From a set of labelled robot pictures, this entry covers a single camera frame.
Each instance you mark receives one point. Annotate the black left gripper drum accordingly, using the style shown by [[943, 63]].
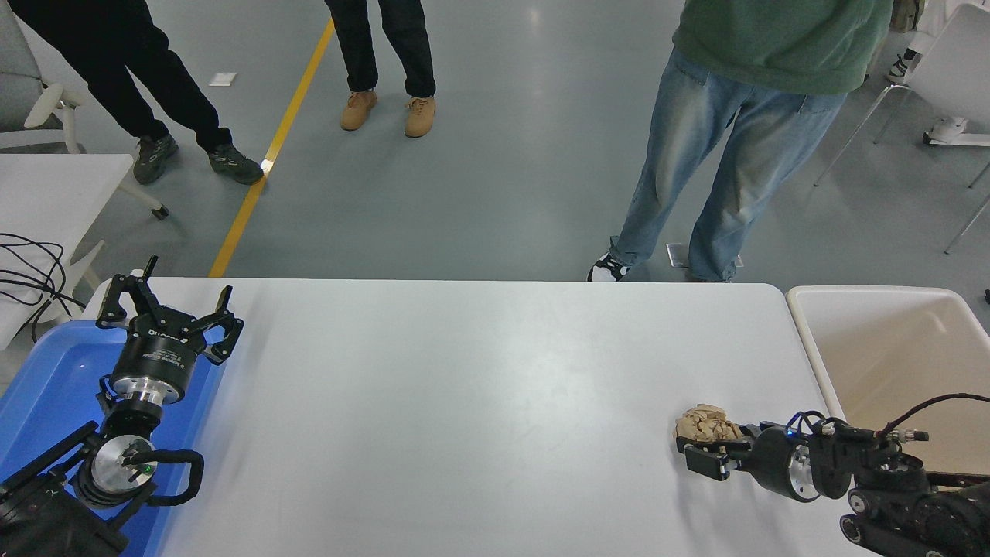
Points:
[[158, 357]]

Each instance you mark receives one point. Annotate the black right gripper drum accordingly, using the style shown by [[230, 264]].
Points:
[[773, 460]]

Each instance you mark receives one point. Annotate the tan paper ball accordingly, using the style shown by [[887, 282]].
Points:
[[705, 424]]

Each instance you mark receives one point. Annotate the blue plastic tray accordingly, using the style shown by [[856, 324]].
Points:
[[54, 379]]

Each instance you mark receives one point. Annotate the white side table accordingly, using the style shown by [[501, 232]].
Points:
[[46, 193]]

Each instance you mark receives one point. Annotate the large pale plastic bin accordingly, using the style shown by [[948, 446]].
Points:
[[889, 363]]

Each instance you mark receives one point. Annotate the metal floor socket plate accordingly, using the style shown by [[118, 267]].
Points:
[[677, 255]]

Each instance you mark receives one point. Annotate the person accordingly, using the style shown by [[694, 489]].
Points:
[[901, 68], [363, 39], [116, 70], [773, 46]]

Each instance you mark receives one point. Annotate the grey white office chair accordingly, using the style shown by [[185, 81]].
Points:
[[15, 77]]

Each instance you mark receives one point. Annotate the white chair base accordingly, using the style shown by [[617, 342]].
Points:
[[959, 131]]

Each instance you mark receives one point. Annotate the white chair with metal legs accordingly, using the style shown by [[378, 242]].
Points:
[[959, 70]]

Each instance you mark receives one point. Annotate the beige garment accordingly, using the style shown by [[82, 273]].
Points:
[[906, 14]]

